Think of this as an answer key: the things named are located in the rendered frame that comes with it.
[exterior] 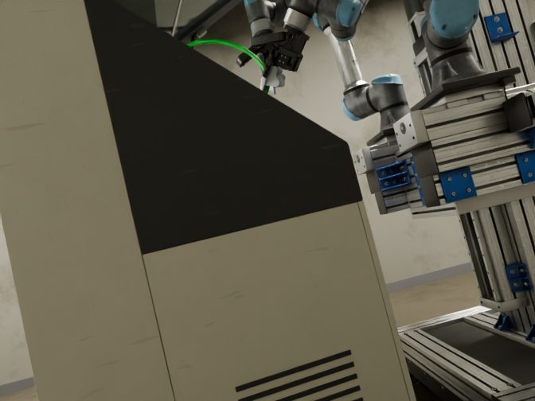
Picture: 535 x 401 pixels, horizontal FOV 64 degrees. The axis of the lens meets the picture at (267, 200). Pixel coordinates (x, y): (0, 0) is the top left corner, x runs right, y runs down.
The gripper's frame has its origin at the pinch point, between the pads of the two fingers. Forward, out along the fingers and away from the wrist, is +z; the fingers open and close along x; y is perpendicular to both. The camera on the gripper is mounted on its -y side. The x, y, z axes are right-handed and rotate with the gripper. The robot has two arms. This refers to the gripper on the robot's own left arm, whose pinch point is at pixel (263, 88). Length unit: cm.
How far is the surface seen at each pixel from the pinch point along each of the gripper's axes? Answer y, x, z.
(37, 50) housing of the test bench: -40, -48, 8
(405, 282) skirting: 111, 225, 130
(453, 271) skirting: 143, 244, 107
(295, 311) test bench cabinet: 42, -39, 40
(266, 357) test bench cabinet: 41, -46, 50
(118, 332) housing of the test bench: 9, -61, 54
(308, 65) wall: -52, 258, 5
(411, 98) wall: 41, 283, -6
